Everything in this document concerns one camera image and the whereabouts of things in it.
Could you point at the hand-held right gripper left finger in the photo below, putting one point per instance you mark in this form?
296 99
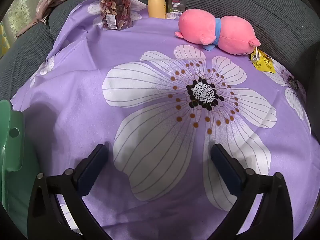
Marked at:
91 171

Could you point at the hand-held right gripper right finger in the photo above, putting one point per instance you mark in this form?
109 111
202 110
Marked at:
225 172

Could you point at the green plastic bowl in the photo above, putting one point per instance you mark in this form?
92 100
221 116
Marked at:
15 155

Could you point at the yellow tea bag packet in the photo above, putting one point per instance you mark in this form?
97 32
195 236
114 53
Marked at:
263 62

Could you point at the purple floral cloth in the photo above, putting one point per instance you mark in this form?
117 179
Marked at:
160 55

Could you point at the pink plush toy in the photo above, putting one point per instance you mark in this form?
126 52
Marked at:
232 33

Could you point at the grey sofa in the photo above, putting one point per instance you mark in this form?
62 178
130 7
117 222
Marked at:
250 0

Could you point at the yellow bottle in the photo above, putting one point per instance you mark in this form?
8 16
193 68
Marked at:
157 5

